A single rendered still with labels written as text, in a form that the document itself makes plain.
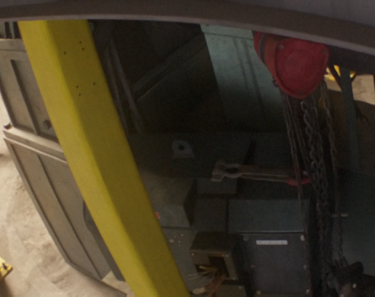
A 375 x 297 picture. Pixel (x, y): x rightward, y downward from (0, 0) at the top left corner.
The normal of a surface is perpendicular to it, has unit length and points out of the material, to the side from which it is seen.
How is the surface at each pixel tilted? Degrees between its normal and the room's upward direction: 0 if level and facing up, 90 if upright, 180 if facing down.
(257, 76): 90
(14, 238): 0
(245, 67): 90
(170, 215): 90
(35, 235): 0
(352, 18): 90
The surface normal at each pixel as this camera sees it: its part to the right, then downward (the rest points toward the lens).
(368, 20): -0.59, 0.59
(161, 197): -0.25, -0.77
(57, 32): 0.76, 0.22
